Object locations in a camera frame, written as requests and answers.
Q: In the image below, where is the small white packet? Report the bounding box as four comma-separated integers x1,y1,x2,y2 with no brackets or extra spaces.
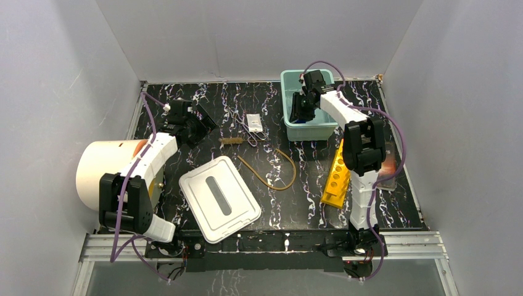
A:
246,113,263,133

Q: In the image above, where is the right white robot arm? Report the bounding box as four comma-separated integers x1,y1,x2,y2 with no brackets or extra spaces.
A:
289,70,386,231

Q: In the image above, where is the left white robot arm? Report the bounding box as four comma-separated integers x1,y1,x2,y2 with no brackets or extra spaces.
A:
99,99,217,257

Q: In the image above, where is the teal plastic bin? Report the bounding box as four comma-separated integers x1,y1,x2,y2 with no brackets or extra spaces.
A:
280,70,339,142

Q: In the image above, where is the tan bottle brush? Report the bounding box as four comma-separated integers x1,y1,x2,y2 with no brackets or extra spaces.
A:
219,137,244,146

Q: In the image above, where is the tan rubber tube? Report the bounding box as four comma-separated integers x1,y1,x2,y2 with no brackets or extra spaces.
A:
236,147,297,191

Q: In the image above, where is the white bin lid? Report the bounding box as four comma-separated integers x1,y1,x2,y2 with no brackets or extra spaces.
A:
179,156,262,244

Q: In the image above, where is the yellow test tube rack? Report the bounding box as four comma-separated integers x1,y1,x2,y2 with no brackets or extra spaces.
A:
321,139,350,209

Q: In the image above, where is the white and orange cylinder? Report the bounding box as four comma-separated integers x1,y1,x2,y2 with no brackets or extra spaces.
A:
76,139,147,211

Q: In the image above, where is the dark book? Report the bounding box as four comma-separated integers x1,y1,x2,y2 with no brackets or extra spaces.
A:
377,142,397,192

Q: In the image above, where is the metal wire test tube holder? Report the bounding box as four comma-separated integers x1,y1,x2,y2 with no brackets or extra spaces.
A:
228,110,268,147

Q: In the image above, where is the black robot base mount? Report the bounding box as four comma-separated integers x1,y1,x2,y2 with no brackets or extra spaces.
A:
146,229,389,276

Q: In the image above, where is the aluminium frame rail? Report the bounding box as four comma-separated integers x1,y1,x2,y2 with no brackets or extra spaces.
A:
80,232,450,262

